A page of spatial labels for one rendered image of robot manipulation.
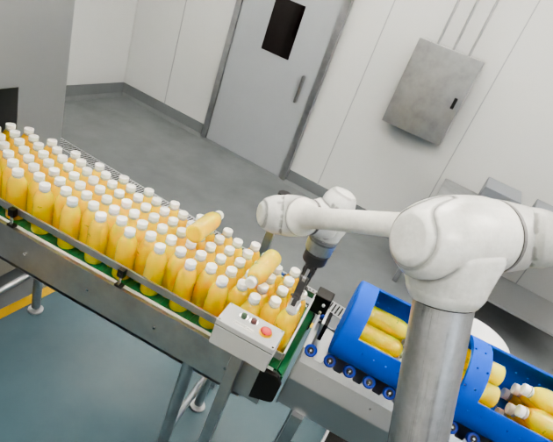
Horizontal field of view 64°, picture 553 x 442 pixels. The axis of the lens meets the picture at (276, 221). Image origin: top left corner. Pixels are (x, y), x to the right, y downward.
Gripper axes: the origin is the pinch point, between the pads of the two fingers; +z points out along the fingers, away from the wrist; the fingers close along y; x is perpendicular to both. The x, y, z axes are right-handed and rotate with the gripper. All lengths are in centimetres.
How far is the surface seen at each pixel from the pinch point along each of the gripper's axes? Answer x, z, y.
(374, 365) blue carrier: -32.0, 10.1, 2.4
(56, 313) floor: 125, 116, 42
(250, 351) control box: 5.0, 11.7, -17.4
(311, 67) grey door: 110, -14, 361
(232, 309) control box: 16.6, 6.9, -10.1
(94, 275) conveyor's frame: 71, 27, -6
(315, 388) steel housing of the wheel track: -19.0, 31.8, 2.8
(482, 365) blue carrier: -61, -4, 9
